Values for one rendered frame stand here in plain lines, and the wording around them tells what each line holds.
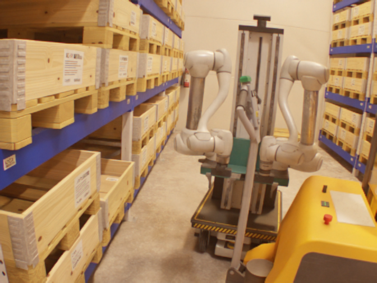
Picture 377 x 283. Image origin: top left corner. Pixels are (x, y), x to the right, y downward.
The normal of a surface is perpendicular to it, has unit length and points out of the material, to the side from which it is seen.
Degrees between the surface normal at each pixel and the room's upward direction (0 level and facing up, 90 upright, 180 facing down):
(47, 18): 90
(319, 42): 90
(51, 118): 90
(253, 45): 90
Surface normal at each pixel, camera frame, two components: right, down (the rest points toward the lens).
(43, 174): -0.08, 0.22
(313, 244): -0.37, 0.18
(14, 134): 0.65, 0.22
